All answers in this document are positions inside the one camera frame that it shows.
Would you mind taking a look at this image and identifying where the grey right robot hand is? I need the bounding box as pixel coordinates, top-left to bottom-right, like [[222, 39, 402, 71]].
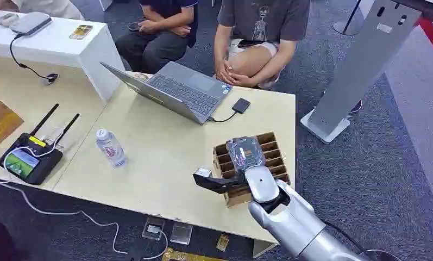
[[225, 136, 266, 174]]

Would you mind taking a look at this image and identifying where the white riser box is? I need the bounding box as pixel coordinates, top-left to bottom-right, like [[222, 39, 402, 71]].
[[0, 10, 126, 104]]

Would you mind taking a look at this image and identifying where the round floor stand base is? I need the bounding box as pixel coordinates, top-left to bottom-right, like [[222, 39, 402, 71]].
[[332, 0, 365, 36]]

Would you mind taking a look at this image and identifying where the grey flat device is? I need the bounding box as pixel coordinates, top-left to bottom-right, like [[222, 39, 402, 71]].
[[9, 11, 53, 37]]

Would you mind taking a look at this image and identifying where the small yellow card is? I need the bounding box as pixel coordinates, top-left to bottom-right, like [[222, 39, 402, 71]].
[[216, 233, 230, 252]]

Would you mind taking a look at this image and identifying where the wooden slotted card box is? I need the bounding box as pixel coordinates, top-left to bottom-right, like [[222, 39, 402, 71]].
[[212, 131, 292, 209]]

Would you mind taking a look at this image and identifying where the floor socket box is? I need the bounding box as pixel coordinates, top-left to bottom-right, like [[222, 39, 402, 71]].
[[141, 216, 166, 241]]

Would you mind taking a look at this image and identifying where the grey open laptop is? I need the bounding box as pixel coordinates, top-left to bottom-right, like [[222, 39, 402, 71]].
[[99, 60, 234, 126]]

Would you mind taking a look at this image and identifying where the brown wooden organizer box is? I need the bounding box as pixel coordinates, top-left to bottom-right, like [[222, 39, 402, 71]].
[[0, 95, 25, 152]]

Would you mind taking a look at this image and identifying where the yellow patterned sheet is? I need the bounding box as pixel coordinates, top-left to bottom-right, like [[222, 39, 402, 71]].
[[161, 247, 227, 261]]

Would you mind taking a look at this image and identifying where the clear floor plate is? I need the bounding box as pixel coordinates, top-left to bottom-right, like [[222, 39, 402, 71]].
[[169, 222, 194, 246]]

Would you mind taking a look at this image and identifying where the black cable with plug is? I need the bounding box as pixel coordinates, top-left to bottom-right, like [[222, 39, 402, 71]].
[[9, 34, 59, 86]]

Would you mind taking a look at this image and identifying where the grey metal stand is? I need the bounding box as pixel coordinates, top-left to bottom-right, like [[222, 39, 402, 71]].
[[300, 0, 423, 145]]

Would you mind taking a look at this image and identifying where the black external drive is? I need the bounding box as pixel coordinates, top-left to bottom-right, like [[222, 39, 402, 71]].
[[232, 97, 252, 115]]

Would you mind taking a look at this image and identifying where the black remote controller with antennas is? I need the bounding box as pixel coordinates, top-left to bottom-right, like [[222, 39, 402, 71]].
[[0, 103, 81, 186]]

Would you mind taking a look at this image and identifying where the white cable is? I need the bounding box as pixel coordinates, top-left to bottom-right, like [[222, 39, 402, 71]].
[[0, 134, 169, 261]]

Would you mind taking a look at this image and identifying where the person in dark clothing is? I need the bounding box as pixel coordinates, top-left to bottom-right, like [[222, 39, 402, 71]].
[[114, 0, 199, 75]]

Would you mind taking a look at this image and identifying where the small pale handheld device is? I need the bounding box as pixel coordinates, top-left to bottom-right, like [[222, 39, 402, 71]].
[[0, 13, 20, 28]]

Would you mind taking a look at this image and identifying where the clear plastic water bottle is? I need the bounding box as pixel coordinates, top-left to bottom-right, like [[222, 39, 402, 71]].
[[95, 128, 128, 169]]

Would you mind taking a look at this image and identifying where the person in grey shirt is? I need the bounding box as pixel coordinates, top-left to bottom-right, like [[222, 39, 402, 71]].
[[212, 0, 311, 90]]

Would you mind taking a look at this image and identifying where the person in pale clothing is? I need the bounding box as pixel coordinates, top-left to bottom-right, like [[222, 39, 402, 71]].
[[0, 0, 85, 21]]

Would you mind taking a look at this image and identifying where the black drive cable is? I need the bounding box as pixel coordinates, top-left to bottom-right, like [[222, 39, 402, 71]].
[[208, 111, 238, 124]]

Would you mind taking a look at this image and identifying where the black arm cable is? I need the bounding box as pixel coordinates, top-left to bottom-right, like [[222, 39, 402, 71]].
[[322, 219, 404, 261]]

